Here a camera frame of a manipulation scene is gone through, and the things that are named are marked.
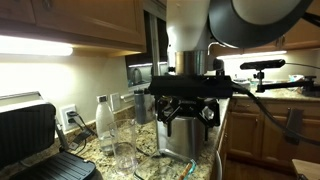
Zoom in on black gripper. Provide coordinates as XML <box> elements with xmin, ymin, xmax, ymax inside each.
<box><xmin>156</xmin><ymin>95</ymin><xmax>221</xmax><ymax>142</ymax></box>

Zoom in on round toasted bread slice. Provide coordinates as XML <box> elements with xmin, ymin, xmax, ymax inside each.
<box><xmin>179</xmin><ymin>162</ymin><xmax>194</xmax><ymax>180</ymax></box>

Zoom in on stainless steel two-slot toaster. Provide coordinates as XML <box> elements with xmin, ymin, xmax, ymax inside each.
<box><xmin>155</xmin><ymin>114</ymin><xmax>215</xmax><ymax>162</ymax></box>

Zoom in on grey insulated bottle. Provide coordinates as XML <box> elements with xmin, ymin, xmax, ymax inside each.
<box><xmin>133</xmin><ymin>89</ymin><xmax>147</xmax><ymax>125</ymax></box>

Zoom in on clear glass food container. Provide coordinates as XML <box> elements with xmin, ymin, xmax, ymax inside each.
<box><xmin>133</xmin><ymin>148</ymin><xmax>198</xmax><ymax>180</ymax></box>

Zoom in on wooden cabinets with counter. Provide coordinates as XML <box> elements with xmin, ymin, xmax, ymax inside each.
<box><xmin>226</xmin><ymin>88</ymin><xmax>320</xmax><ymax>168</ymax></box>

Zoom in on clear drinking glass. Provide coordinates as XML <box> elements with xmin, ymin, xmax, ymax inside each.
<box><xmin>108</xmin><ymin>118</ymin><xmax>139</xmax><ymax>175</ymax></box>

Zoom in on dark kitchen window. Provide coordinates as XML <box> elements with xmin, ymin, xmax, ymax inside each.
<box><xmin>124</xmin><ymin>9</ymin><xmax>170</xmax><ymax>92</ymax></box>

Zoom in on clear water bottle black cap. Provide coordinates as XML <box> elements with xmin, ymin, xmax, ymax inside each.
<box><xmin>95</xmin><ymin>94</ymin><xmax>116</xmax><ymax>156</ymax></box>

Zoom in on long under-cabinet lamp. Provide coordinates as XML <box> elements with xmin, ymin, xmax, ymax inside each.
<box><xmin>216</xmin><ymin>50</ymin><xmax>288</xmax><ymax>61</ymax></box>

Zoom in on dark hanging dish towel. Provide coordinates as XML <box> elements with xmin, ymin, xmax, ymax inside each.
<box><xmin>283</xmin><ymin>107</ymin><xmax>305</xmax><ymax>145</ymax></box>

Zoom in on black power adapter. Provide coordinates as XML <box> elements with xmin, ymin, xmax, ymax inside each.
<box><xmin>68</xmin><ymin>128</ymin><xmax>96</xmax><ymax>152</ymax></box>

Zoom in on black plug in outlet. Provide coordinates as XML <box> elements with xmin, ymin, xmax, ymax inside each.
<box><xmin>66</xmin><ymin>111</ymin><xmax>80</xmax><ymax>125</ymax></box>

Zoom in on cream stool top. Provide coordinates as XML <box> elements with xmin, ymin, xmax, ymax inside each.
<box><xmin>291</xmin><ymin>158</ymin><xmax>320</xmax><ymax>180</ymax></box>

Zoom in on wooden upper cabinets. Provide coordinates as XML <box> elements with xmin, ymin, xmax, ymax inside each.
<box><xmin>0</xmin><ymin>0</ymin><xmax>148</xmax><ymax>58</ymax></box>

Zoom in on black panini press grill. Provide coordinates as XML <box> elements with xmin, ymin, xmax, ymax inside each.
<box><xmin>0</xmin><ymin>91</ymin><xmax>104</xmax><ymax>180</ymax></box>

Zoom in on under-cabinet light strip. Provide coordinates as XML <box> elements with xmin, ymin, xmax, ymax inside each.
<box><xmin>0</xmin><ymin>34</ymin><xmax>74</xmax><ymax>57</ymax></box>

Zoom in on black toaster power cord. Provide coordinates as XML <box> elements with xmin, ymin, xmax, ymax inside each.
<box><xmin>135</xmin><ymin>145</ymin><xmax>158</xmax><ymax>158</ymax></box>

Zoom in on white wall switch plate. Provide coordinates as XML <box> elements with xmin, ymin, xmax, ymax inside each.
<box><xmin>109</xmin><ymin>92</ymin><xmax>122</xmax><ymax>112</ymax></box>

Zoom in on black stereo camera bar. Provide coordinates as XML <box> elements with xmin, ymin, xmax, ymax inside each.
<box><xmin>239</xmin><ymin>59</ymin><xmax>287</xmax><ymax>71</ymax></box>

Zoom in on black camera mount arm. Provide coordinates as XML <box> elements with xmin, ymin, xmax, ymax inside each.
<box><xmin>252</xmin><ymin>69</ymin><xmax>318</xmax><ymax>98</ymax></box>

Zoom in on white wall power outlet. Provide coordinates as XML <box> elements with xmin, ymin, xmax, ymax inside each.
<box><xmin>60</xmin><ymin>104</ymin><xmax>79</xmax><ymax>132</ymax></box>

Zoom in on wooden wall cabinets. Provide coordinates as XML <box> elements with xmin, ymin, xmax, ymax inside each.
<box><xmin>213</xmin><ymin>19</ymin><xmax>320</xmax><ymax>57</ymax></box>

